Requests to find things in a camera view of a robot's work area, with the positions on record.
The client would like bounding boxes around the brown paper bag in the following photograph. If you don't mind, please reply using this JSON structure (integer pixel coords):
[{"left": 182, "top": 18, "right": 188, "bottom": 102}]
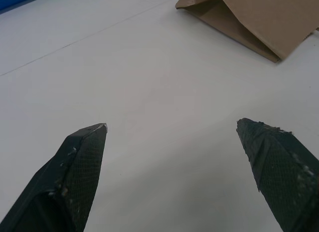
[{"left": 175, "top": 0, "right": 319, "bottom": 64}]

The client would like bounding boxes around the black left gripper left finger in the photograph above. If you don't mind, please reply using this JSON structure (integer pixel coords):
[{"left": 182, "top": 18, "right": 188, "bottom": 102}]
[{"left": 0, "top": 123, "right": 108, "bottom": 232}]

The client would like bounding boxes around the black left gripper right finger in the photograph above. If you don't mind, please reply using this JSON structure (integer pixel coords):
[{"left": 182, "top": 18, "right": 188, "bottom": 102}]
[{"left": 235, "top": 118, "right": 319, "bottom": 232}]

